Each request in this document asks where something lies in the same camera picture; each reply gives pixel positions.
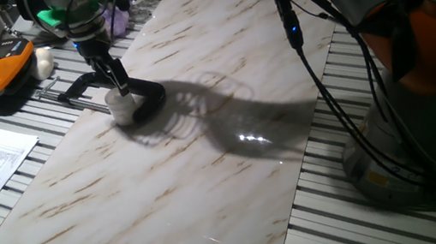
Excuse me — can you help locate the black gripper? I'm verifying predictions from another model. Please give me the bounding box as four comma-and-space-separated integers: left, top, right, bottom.
71, 25, 134, 105

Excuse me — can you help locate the white round jar lid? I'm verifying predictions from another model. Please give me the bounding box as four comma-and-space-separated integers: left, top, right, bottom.
103, 86, 137, 112

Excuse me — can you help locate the small white plastic jar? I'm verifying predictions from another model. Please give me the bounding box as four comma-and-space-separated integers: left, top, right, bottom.
109, 102, 141, 129

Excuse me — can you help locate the black C-clamp with steel screw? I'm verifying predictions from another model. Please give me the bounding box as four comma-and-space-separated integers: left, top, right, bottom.
32, 59, 170, 140

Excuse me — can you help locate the translucent purple plastic bag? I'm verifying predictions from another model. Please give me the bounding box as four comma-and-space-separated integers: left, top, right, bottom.
99, 0, 134, 39

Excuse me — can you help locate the small white rounded object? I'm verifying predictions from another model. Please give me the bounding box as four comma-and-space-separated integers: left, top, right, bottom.
26, 45, 58, 83

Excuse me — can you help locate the clear plastic bottle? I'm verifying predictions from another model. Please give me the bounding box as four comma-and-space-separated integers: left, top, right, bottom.
124, 0, 152, 25

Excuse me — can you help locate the black round object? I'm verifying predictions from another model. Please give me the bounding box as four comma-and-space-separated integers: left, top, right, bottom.
15, 0, 53, 34

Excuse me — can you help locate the thin silver metal rod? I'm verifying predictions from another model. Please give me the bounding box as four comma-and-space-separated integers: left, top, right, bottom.
0, 0, 22, 41

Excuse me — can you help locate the marble pattern board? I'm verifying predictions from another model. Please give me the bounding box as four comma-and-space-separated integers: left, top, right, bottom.
0, 0, 369, 244

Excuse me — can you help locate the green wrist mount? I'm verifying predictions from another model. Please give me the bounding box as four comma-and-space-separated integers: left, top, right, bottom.
33, 0, 112, 32

